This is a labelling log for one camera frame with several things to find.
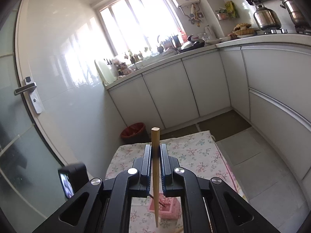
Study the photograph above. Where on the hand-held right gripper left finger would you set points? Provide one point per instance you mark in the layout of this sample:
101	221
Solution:
146	165

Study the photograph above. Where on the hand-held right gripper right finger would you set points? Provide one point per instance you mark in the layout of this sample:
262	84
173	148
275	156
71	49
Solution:
165	167

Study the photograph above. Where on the wooden chopstick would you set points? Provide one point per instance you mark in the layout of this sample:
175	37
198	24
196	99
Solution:
155	162

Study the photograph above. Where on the pink perforated utensil holder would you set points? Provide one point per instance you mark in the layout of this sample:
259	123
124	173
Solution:
170	208

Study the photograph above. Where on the white floral tablecloth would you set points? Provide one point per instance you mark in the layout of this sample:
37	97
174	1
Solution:
194	150

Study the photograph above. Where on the red trash bin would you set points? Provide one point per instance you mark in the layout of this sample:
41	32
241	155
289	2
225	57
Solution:
132	132

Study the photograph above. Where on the yellow flowered pink blanket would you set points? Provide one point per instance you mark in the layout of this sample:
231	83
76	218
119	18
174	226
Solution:
234	179

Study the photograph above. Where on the frosted glass door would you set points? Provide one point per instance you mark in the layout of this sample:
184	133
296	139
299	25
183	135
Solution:
17	138

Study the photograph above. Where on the white kitchen base cabinet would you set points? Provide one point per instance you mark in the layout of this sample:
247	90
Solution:
279	89
170	92

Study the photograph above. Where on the pale green cutting board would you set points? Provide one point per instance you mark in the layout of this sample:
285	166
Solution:
104	71

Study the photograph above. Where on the black countertop utensil holder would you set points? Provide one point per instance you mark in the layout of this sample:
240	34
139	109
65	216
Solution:
170	42

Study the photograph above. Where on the black wok with lid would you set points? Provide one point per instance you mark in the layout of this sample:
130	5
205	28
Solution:
192	45

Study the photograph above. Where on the white plate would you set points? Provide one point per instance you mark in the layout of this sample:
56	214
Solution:
213	40

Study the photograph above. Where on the clear jug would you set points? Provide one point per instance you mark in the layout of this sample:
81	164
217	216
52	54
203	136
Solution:
208	32

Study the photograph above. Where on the kitchen window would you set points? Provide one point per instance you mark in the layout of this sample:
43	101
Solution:
136	21

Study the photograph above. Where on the woven basket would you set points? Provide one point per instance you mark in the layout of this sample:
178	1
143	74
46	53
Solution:
243	29

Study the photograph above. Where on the steel kettle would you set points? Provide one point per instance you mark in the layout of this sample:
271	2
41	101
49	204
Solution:
267	17

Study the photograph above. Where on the gas stove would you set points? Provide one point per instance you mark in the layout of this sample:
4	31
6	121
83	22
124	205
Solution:
286	30

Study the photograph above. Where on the tall steel pot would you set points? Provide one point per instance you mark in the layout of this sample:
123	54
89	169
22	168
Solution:
292	8

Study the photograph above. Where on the wall rack with packets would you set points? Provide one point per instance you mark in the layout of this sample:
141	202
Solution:
227	12

